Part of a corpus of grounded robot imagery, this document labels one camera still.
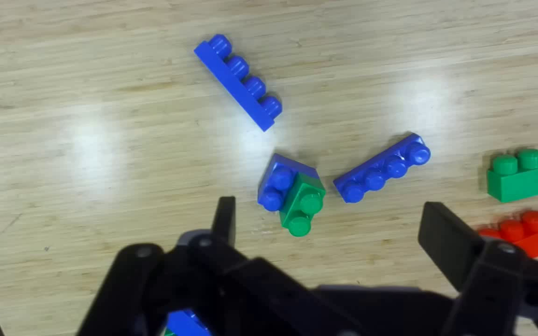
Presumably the blue four-stud block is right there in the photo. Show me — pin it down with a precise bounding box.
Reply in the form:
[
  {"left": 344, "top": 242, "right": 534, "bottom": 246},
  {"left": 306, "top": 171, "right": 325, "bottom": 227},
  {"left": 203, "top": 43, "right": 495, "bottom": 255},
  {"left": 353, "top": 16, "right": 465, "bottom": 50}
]
[
  {"left": 332, "top": 130, "right": 433, "bottom": 205},
  {"left": 192, "top": 31, "right": 284, "bottom": 132}
]

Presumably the red four-stud block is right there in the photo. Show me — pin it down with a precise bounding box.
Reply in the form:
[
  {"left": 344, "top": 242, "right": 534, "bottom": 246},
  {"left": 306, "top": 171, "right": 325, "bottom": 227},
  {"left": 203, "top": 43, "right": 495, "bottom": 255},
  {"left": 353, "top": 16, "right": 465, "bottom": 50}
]
[{"left": 476, "top": 209, "right": 538, "bottom": 259}]

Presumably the blue square block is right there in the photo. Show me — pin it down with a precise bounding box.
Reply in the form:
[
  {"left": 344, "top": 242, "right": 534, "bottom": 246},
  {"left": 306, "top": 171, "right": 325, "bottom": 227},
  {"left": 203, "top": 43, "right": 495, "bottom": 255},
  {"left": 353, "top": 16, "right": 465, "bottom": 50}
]
[{"left": 256, "top": 151, "right": 317, "bottom": 214}]

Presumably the green two-stud block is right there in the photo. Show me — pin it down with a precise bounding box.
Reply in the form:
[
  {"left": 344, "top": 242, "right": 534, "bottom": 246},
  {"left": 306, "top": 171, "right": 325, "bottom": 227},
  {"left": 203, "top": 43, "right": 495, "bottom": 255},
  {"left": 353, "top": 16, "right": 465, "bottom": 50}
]
[
  {"left": 485, "top": 147, "right": 538, "bottom": 205},
  {"left": 278, "top": 171, "right": 329, "bottom": 239}
]

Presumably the small blue block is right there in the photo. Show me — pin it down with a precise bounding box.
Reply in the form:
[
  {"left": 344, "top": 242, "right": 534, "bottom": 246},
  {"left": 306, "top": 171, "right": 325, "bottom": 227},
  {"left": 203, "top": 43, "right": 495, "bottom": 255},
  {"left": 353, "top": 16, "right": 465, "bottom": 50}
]
[{"left": 162, "top": 308, "right": 213, "bottom": 336}]

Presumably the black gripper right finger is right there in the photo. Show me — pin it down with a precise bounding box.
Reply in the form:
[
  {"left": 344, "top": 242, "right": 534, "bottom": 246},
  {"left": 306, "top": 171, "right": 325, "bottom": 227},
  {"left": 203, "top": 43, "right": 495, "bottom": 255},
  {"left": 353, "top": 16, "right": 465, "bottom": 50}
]
[{"left": 416, "top": 199, "right": 538, "bottom": 336}]

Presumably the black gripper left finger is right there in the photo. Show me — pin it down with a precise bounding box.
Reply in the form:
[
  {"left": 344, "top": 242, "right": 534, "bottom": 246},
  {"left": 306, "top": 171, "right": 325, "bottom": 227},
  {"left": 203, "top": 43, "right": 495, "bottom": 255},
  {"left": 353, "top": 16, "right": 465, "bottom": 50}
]
[{"left": 78, "top": 194, "right": 358, "bottom": 336}]

